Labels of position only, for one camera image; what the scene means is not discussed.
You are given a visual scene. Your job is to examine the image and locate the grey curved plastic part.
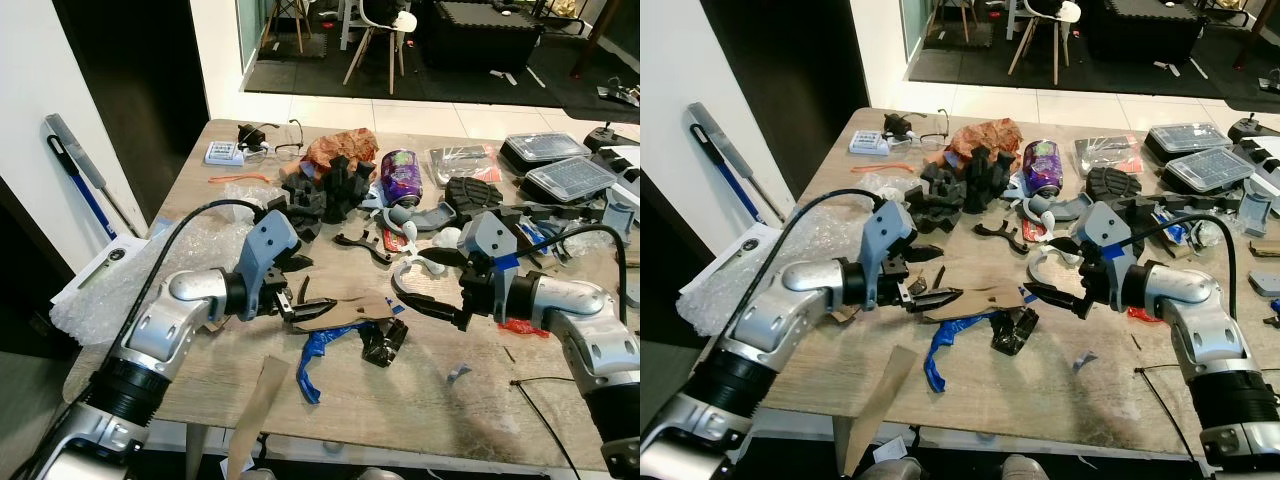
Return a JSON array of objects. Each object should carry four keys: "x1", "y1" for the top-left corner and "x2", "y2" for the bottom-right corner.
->
[
  {"x1": 384, "y1": 199, "x2": 458, "y2": 234},
  {"x1": 1025, "y1": 190, "x2": 1096, "y2": 223}
]

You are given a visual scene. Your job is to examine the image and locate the black shoe sole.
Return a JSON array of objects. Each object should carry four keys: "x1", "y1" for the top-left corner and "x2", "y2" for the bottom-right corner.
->
[
  {"x1": 442, "y1": 176, "x2": 505, "y2": 213},
  {"x1": 1084, "y1": 166, "x2": 1147, "y2": 207}
]

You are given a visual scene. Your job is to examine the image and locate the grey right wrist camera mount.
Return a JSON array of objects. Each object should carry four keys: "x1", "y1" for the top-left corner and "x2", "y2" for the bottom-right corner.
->
[
  {"x1": 458, "y1": 211, "x2": 523, "y2": 291},
  {"x1": 1076, "y1": 201, "x2": 1138, "y2": 286}
]

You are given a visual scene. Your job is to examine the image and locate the white plastic hook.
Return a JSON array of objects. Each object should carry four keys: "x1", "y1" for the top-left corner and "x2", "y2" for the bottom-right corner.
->
[
  {"x1": 1022, "y1": 195, "x2": 1079, "y2": 293},
  {"x1": 374, "y1": 205, "x2": 463, "y2": 283}
]

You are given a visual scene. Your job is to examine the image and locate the white chair wooden legs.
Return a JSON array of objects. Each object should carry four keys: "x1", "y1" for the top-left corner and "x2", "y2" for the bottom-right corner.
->
[
  {"x1": 1004, "y1": 0, "x2": 1083, "y2": 87},
  {"x1": 342, "y1": 0, "x2": 417, "y2": 97}
]

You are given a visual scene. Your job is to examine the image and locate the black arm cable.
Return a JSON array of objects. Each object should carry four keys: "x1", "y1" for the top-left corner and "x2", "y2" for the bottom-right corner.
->
[
  {"x1": 1128, "y1": 211, "x2": 1242, "y2": 323},
  {"x1": 722, "y1": 188, "x2": 885, "y2": 341},
  {"x1": 518, "y1": 224, "x2": 630, "y2": 323},
  {"x1": 148, "y1": 199, "x2": 267, "y2": 303}
]

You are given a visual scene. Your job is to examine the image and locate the black crumpled plastic scrap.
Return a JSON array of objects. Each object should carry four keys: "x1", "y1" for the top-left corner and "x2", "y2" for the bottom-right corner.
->
[
  {"x1": 359, "y1": 319, "x2": 410, "y2": 369},
  {"x1": 992, "y1": 307, "x2": 1040, "y2": 357}
]

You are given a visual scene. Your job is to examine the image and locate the black controller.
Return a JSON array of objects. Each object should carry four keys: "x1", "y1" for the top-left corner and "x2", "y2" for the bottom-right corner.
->
[
  {"x1": 582, "y1": 121, "x2": 641, "y2": 154},
  {"x1": 1227, "y1": 114, "x2": 1280, "y2": 147}
]

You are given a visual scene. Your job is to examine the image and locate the brown cardboard piece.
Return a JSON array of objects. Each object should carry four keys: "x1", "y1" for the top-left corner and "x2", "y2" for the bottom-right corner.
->
[
  {"x1": 290, "y1": 292, "x2": 397, "y2": 332},
  {"x1": 924, "y1": 282, "x2": 1027, "y2": 324}
]

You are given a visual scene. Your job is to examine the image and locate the black foam blocks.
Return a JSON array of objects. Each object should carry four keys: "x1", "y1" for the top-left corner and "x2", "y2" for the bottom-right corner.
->
[
  {"x1": 903, "y1": 145, "x2": 1023, "y2": 235},
  {"x1": 278, "y1": 154, "x2": 378, "y2": 243}
]

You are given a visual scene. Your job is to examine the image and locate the black cable tie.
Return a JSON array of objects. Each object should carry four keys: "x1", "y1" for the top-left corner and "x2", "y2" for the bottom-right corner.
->
[
  {"x1": 1134, "y1": 364, "x2": 1203, "y2": 463},
  {"x1": 509, "y1": 376, "x2": 583, "y2": 480}
]

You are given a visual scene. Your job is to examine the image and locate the blue plastic scrap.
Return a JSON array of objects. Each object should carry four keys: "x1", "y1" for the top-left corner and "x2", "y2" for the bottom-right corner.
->
[
  {"x1": 296, "y1": 324, "x2": 353, "y2": 405},
  {"x1": 924, "y1": 314, "x2": 987, "y2": 394}
]

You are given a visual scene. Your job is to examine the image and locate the clear packet red card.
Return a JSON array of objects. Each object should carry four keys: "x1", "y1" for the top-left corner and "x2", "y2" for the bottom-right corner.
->
[
  {"x1": 427, "y1": 144, "x2": 502, "y2": 187},
  {"x1": 1074, "y1": 134, "x2": 1147, "y2": 180}
]

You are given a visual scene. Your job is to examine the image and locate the clear bubble wrap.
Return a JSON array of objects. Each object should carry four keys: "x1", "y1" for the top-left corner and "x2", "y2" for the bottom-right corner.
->
[
  {"x1": 678, "y1": 172, "x2": 885, "y2": 338},
  {"x1": 48, "y1": 183, "x2": 273, "y2": 348}
]

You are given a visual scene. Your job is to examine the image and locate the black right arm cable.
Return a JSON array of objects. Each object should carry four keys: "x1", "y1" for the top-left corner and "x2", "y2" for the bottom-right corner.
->
[
  {"x1": 1128, "y1": 211, "x2": 1242, "y2": 323},
  {"x1": 518, "y1": 224, "x2": 630, "y2": 323}
]

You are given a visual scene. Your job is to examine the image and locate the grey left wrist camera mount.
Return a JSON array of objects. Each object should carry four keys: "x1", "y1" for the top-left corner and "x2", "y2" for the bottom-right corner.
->
[
  {"x1": 240, "y1": 210, "x2": 302, "y2": 321},
  {"x1": 860, "y1": 199, "x2": 918, "y2": 306}
]

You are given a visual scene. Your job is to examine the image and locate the black container clear lid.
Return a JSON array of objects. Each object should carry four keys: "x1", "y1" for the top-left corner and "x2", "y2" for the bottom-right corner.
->
[
  {"x1": 1164, "y1": 147, "x2": 1257, "y2": 194},
  {"x1": 524, "y1": 156, "x2": 618, "y2": 202},
  {"x1": 1144, "y1": 121, "x2": 1234, "y2": 162},
  {"x1": 499, "y1": 131, "x2": 580, "y2": 172}
]

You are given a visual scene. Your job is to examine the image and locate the black foam box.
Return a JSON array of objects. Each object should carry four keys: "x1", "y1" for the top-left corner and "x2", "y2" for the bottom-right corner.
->
[
  {"x1": 1084, "y1": 0, "x2": 1207, "y2": 64},
  {"x1": 429, "y1": 0, "x2": 547, "y2": 72}
]

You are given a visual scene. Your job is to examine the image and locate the brown crumpled paper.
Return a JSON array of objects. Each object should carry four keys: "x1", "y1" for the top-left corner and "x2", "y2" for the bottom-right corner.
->
[
  {"x1": 299, "y1": 129, "x2": 382, "y2": 182},
  {"x1": 944, "y1": 117, "x2": 1024, "y2": 171}
]

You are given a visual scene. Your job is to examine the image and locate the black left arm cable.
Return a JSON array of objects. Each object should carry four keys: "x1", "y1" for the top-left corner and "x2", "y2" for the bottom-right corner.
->
[
  {"x1": 148, "y1": 199, "x2": 267, "y2": 303},
  {"x1": 722, "y1": 188, "x2": 885, "y2": 341}
]

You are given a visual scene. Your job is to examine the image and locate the brown paper strip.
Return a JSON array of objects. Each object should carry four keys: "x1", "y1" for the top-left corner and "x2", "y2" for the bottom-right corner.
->
[
  {"x1": 224, "y1": 354, "x2": 292, "y2": 480},
  {"x1": 842, "y1": 344, "x2": 917, "y2": 477}
]

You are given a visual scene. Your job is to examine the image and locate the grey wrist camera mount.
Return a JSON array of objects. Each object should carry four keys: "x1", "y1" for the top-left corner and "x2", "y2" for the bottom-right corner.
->
[
  {"x1": 240, "y1": 210, "x2": 302, "y2": 321},
  {"x1": 1076, "y1": 201, "x2": 1138, "y2": 286},
  {"x1": 860, "y1": 199, "x2": 918, "y2": 306},
  {"x1": 458, "y1": 211, "x2": 523, "y2": 291}
]

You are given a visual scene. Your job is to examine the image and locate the black framed eyeglasses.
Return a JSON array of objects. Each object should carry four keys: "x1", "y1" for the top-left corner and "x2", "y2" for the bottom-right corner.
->
[
  {"x1": 238, "y1": 119, "x2": 307, "y2": 167},
  {"x1": 884, "y1": 108, "x2": 952, "y2": 157}
]

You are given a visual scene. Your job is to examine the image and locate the black floor mat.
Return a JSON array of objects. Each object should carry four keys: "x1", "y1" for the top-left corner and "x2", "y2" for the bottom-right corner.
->
[{"x1": 906, "y1": 15, "x2": 1280, "y2": 113}]

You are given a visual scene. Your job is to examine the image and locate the purple drink can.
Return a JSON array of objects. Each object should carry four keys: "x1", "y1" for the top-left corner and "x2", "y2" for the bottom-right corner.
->
[
  {"x1": 1019, "y1": 139, "x2": 1065, "y2": 199},
  {"x1": 379, "y1": 149, "x2": 427, "y2": 209}
]

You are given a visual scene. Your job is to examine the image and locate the grey roller blue handle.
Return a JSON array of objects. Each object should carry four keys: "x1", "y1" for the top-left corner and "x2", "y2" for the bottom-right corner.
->
[
  {"x1": 44, "y1": 112, "x2": 142, "y2": 242},
  {"x1": 686, "y1": 101, "x2": 792, "y2": 223}
]

